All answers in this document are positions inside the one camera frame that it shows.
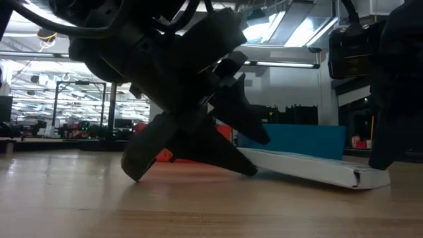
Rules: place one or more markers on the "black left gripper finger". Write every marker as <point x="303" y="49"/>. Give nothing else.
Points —
<point x="208" y="148"/>
<point x="239" y="109"/>

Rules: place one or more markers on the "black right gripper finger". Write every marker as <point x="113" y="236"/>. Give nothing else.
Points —
<point x="390" y="142"/>

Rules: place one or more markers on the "white box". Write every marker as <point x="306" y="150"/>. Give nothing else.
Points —
<point x="314" y="168"/>

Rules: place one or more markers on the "teal plastic bin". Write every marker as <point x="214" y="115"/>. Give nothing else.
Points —
<point x="304" y="140"/>

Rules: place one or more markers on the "red background object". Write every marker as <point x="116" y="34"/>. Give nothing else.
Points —
<point x="360" y="144"/>

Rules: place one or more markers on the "orange plastic basket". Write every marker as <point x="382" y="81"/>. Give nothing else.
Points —
<point x="164" y="156"/>

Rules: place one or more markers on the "long ceiling light bar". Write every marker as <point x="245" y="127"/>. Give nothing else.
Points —
<point x="284" y="64"/>

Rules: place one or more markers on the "black ceiling dome device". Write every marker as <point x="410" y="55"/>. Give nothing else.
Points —
<point x="46" y="34"/>

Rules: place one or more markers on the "black background monitor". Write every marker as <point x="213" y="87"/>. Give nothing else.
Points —
<point x="6" y="109"/>

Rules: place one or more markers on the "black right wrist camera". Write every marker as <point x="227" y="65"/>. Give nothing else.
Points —
<point x="352" y="53"/>

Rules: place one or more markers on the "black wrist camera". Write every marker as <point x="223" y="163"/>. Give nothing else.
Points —
<point x="208" y="33"/>
<point x="352" y="53"/>

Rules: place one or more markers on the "black background rig frame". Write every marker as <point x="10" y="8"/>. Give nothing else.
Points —
<point x="82" y="82"/>

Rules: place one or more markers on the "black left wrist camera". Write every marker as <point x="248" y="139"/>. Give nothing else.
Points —
<point x="208" y="33"/>

